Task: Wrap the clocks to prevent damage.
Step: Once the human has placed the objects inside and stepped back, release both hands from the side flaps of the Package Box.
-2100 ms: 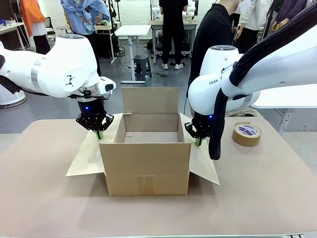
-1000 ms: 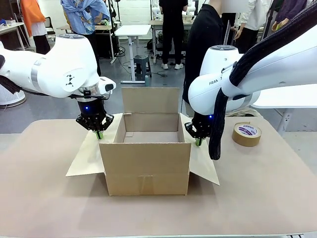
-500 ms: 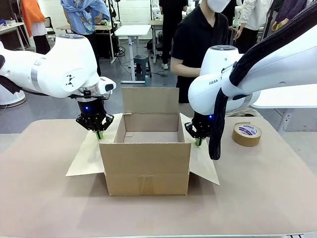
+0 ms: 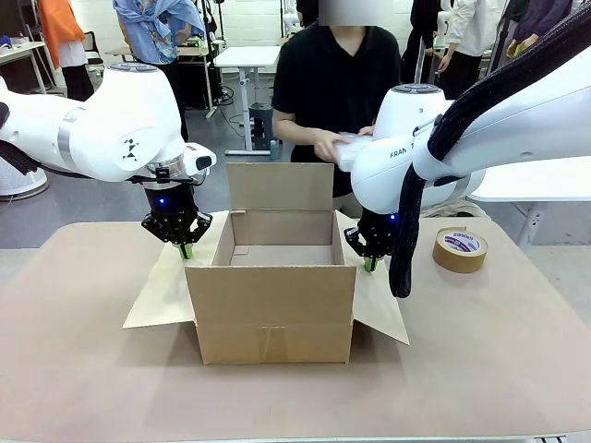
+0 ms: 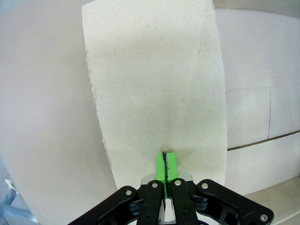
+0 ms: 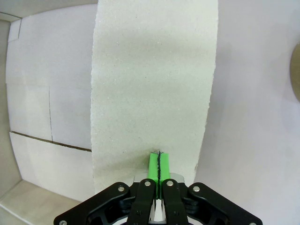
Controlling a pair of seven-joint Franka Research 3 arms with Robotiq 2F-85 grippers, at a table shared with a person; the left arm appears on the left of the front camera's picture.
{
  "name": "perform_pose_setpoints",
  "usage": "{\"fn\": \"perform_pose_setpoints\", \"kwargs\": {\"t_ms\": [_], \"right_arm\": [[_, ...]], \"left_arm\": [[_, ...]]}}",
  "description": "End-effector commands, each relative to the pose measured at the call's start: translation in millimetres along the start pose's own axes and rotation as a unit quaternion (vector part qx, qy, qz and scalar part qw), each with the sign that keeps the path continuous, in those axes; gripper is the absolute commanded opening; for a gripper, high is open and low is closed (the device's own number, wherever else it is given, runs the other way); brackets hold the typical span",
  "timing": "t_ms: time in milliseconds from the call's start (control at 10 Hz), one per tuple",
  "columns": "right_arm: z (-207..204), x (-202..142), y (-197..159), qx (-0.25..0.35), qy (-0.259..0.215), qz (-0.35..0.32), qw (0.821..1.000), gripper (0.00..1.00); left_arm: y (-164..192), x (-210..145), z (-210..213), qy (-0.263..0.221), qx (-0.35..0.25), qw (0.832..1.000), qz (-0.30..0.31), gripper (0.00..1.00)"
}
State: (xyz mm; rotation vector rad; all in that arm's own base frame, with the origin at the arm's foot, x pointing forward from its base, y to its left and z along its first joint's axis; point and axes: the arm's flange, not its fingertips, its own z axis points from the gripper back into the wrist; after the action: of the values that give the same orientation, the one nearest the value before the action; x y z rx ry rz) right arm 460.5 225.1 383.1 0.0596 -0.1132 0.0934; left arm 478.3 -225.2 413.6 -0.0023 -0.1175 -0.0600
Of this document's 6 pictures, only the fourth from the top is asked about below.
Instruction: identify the white perforated cylinder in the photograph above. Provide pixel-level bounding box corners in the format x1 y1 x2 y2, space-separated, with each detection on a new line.
0 159 50 200

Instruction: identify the black left arm cable sleeve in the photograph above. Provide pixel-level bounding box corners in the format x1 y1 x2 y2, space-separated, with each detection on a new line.
0 101 41 176

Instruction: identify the beige cloth bag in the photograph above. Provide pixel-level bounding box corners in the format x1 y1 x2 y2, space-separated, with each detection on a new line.
420 198 491 222

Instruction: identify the person in orange top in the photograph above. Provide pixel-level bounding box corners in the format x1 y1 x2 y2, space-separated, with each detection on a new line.
36 0 96 103

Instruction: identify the person's right forearm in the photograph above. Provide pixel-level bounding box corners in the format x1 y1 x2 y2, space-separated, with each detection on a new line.
272 117 324 151

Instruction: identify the bubble-wrapped clock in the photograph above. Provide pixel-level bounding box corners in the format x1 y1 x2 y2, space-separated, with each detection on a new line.
334 131 373 174

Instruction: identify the black stand pole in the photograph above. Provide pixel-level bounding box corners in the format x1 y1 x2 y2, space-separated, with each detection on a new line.
488 0 517 71

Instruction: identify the white standing desk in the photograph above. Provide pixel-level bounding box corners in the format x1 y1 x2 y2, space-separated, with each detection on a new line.
214 44 283 156

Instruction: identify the person in purple top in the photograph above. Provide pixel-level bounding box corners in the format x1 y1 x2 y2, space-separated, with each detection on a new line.
505 0 574 57

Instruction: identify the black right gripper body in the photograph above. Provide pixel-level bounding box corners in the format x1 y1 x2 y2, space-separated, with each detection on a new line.
359 207 401 233

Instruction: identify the large white table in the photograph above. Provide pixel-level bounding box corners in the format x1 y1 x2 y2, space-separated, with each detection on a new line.
465 156 591 246

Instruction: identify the black arm cable sleeve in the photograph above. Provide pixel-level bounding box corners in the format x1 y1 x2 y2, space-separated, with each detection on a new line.
389 0 591 299
0 101 41 176

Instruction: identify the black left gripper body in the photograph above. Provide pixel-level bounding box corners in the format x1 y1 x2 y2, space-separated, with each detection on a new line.
143 183 199 222

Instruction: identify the white side table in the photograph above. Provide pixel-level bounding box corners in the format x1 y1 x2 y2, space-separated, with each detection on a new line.
0 40 66 96

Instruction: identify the person in black polo shirt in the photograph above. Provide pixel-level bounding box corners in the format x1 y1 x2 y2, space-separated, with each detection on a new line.
271 0 403 218

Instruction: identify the brown cardboard box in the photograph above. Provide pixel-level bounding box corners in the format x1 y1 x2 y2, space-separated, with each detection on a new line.
122 161 411 366

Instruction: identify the grey plastic stool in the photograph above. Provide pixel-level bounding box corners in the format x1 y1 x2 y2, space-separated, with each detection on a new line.
247 102 281 151

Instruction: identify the person in dark clothes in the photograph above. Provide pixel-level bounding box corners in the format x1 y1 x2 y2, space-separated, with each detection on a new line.
400 0 447 88

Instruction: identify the brown packing tape roll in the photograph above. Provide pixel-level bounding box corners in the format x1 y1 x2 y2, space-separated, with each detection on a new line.
431 226 489 274

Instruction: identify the cluttered desk with green device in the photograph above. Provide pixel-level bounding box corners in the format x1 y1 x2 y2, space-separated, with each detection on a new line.
176 39 221 119

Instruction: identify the black office chair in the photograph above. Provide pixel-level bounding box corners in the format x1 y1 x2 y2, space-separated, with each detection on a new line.
82 30 108 75

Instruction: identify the black right arm cable sleeve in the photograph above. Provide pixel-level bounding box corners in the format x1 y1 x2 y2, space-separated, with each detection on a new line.
389 0 591 299

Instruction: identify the person in white shirt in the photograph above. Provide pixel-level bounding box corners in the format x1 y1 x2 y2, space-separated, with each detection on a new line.
436 0 508 101

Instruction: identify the person in blue shirt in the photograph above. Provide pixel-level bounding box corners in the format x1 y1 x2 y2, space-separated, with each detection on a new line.
112 0 207 144

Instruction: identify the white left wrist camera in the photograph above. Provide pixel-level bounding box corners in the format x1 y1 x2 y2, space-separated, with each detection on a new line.
184 142 218 176

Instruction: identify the person's right hand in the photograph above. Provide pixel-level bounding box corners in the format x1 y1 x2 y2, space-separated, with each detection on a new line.
312 128 345 163

